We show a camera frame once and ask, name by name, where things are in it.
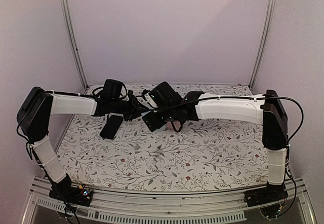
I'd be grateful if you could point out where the front aluminium rail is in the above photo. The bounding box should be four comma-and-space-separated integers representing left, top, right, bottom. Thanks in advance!
22, 177, 319, 223

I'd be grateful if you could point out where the pink phone case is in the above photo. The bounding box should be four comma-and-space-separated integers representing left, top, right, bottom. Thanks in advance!
166, 121, 182, 132

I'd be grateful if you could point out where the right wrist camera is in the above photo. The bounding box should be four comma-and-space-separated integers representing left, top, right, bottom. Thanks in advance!
141, 89, 157, 108

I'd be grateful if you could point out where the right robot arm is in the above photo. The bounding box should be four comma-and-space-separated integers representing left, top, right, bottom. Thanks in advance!
142, 82, 289, 202

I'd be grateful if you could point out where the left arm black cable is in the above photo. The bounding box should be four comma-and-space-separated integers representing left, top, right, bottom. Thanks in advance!
16, 117, 35, 161

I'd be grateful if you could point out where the aluminium post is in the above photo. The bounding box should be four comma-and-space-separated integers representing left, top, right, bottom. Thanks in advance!
60, 0, 89, 89
249, 0, 276, 91

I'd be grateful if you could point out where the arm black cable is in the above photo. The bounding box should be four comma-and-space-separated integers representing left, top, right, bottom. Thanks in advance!
151, 96, 304, 143
16, 117, 35, 161

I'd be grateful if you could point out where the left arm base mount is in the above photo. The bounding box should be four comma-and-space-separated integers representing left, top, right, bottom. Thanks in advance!
49, 182, 93, 207

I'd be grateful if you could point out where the left rear aluminium post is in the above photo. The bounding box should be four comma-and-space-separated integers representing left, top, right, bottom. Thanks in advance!
60, 0, 89, 89

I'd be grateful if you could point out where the floral table mat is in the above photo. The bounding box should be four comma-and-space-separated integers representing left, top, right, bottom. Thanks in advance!
56, 83, 276, 192

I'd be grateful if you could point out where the right rear aluminium post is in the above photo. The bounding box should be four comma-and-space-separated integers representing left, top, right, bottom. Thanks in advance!
249, 0, 276, 91

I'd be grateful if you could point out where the black phone on table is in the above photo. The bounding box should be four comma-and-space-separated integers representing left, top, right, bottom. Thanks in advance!
100, 115, 124, 140

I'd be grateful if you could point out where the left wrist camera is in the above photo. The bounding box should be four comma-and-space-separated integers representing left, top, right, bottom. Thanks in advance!
101, 79, 124, 100

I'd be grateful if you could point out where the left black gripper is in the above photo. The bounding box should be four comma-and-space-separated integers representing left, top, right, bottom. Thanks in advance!
111, 94, 149, 122

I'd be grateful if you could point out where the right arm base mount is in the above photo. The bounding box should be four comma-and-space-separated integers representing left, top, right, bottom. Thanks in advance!
244, 183, 288, 219

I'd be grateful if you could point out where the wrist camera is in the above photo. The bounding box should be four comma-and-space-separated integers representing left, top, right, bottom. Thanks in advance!
141, 89, 157, 108
101, 79, 124, 100

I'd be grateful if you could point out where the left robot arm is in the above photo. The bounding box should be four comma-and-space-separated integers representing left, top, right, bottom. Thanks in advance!
17, 87, 141, 201

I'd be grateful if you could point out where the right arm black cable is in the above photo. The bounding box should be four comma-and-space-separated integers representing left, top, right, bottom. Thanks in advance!
151, 96, 304, 143

